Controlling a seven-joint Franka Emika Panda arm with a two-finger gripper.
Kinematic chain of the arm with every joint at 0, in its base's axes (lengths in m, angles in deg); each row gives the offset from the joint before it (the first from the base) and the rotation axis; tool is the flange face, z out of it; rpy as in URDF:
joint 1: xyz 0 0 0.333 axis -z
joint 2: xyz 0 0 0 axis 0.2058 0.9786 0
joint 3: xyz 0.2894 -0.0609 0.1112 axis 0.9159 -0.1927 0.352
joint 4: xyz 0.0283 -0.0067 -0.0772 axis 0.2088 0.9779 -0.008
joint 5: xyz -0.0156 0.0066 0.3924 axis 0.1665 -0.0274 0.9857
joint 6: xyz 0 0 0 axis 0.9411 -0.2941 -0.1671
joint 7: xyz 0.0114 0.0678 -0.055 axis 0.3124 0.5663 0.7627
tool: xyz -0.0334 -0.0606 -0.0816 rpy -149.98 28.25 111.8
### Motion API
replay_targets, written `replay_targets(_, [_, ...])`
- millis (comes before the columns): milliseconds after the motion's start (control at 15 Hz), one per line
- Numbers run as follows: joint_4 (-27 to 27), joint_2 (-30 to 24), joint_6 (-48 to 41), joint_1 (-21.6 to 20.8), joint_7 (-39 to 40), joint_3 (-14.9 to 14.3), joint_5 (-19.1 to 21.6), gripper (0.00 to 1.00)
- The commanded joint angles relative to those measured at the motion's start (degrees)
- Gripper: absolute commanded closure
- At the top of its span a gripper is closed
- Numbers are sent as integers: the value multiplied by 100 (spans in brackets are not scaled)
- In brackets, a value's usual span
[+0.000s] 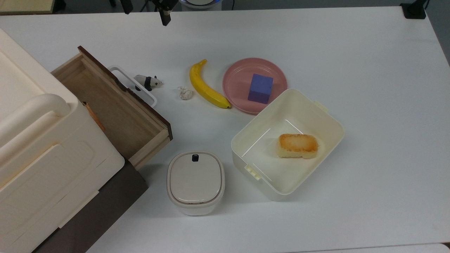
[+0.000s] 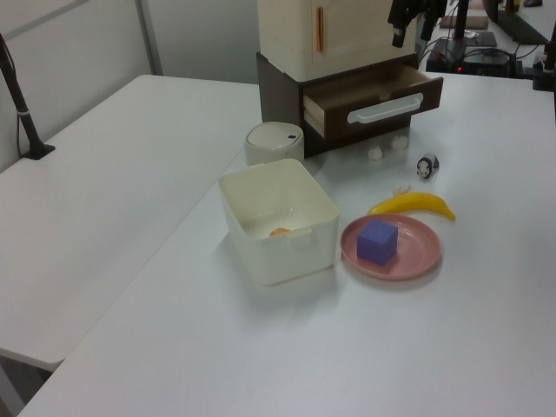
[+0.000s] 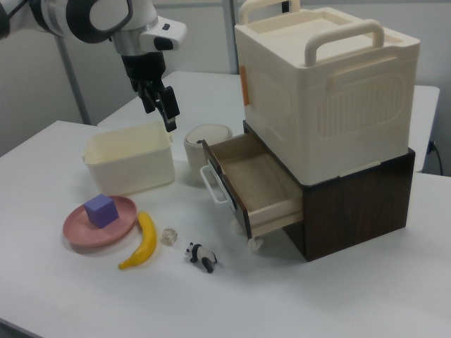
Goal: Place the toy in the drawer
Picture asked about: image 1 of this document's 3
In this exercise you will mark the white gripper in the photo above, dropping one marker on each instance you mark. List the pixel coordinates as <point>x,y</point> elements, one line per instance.
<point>164,3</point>

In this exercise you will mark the black and white panda toy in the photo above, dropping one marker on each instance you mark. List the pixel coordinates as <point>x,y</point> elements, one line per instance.
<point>147,82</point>

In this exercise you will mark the light wooden drawer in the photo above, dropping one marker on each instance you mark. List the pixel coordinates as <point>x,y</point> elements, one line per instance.
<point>116,109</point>

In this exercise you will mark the yellow banana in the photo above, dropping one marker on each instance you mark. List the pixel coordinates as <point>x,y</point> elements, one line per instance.
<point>204,88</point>

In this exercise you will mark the pink plate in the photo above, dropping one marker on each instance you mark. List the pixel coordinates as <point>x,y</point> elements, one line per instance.
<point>235,84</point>

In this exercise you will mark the orange latch strip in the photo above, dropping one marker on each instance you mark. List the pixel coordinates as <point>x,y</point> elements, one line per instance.
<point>94,117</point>

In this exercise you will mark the wooden side table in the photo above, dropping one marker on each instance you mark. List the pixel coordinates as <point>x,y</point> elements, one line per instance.
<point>24,5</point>

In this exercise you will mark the purple cube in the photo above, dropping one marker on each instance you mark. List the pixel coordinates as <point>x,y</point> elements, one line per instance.
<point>260,88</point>

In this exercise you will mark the large cream plastic storage box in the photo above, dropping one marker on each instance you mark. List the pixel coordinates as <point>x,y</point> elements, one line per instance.
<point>42,151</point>

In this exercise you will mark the small cream lidded bin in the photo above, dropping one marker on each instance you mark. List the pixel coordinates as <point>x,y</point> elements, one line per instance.
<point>195,179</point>

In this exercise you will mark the dark wooden cabinet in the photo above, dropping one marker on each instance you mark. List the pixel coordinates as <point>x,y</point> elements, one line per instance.
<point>105,203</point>

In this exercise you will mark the toasted bread piece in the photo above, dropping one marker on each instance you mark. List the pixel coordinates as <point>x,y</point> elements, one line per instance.
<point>298,146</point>

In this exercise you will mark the open cream plastic container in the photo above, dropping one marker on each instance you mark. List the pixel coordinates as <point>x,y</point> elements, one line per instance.
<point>281,172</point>

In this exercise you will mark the black table clamp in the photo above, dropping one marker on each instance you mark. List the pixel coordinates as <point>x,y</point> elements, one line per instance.
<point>414,10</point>

